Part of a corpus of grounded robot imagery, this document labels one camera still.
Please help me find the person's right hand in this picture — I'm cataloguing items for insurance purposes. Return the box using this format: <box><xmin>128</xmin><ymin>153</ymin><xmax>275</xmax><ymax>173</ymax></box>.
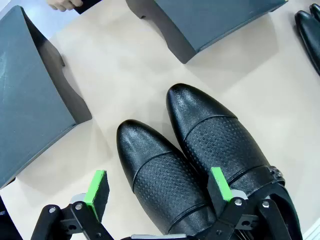
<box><xmin>47</xmin><ymin>0</ymin><xmax>83</xmax><ymax>12</ymax></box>

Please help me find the black smooth leather shoe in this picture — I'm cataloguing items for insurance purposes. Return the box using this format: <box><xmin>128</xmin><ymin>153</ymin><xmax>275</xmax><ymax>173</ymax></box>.
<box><xmin>294</xmin><ymin>9</ymin><xmax>320</xmax><ymax>76</ymax></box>
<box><xmin>309</xmin><ymin>3</ymin><xmax>320</xmax><ymax>23</ymax></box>

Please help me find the black perforated leather shoe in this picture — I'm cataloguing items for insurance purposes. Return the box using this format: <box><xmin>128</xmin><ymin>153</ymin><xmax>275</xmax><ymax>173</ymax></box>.
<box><xmin>116</xmin><ymin>119</ymin><xmax>217</xmax><ymax>237</ymax></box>
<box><xmin>166</xmin><ymin>83</ymin><xmax>303</xmax><ymax>240</ymax></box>

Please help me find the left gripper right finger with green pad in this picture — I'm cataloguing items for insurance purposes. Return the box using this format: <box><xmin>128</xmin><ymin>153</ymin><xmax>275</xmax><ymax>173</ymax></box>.
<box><xmin>202</xmin><ymin>166</ymin><xmax>292</xmax><ymax>240</ymax></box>

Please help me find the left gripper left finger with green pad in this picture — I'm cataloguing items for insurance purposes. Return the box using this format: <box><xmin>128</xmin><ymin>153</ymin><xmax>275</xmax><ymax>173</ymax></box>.
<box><xmin>31</xmin><ymin>169</ymin><xmax>113</xmax><ymax>240</ymax></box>

